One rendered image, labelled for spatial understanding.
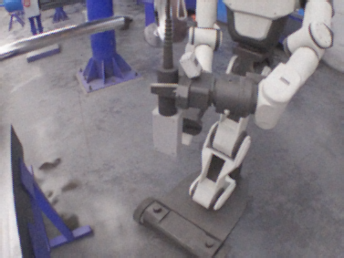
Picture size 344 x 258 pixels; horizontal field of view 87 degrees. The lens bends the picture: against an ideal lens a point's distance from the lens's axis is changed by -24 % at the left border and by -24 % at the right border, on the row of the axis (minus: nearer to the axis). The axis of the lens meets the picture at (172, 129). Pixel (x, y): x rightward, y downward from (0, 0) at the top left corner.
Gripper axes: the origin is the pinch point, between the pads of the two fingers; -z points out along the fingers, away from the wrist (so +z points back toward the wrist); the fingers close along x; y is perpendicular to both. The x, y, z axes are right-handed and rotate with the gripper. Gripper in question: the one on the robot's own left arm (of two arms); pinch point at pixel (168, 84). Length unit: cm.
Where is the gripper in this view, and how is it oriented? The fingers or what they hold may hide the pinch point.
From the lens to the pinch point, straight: 51.1
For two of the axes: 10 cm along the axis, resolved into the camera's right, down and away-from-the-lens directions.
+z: 9.7, 1.7, -1.9
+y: 0.1, -7.7, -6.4
